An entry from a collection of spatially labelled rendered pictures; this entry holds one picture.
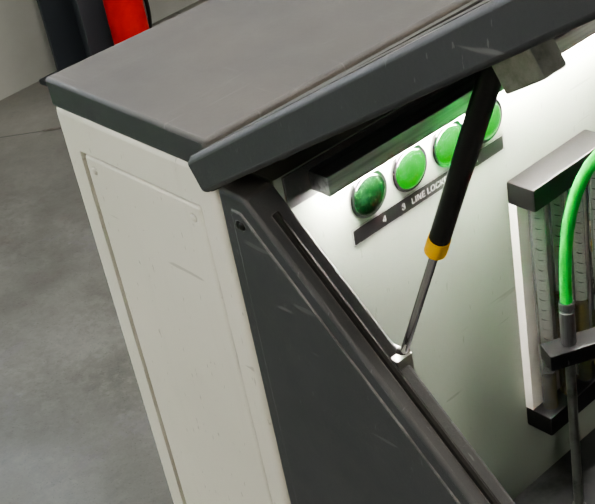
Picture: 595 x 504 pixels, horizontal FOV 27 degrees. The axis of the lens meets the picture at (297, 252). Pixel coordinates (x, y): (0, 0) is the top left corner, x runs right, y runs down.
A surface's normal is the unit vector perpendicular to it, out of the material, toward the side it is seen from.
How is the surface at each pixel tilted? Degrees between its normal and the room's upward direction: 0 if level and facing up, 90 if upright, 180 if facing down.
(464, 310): 90
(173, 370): 90
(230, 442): 90
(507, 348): 90
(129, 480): 0
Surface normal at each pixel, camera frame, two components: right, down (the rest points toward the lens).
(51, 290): -0.17, -0.83
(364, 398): -0.73, 0.47
